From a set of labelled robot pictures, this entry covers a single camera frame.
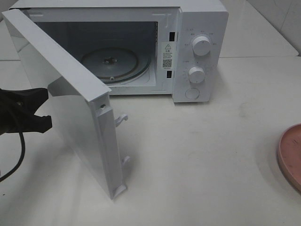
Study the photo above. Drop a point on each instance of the glass microwave turntable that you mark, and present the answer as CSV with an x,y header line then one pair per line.
x,y
115,65

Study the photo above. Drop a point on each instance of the white microwave knob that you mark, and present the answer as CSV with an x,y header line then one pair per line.
x,y
201,45
196,74

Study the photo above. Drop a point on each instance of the white warning label sticker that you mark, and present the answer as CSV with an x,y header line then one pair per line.
x,y
167,55

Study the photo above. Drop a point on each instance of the white microwave oven body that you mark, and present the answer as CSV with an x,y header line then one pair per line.
x,y
83,26

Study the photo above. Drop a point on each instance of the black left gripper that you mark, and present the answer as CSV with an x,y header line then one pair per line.
x,y
30,100

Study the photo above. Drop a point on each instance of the round white door button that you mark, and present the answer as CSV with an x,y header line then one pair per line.
x,y
192,93

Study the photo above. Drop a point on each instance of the pink round plate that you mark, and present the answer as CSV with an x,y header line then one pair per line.
x,y
289,155

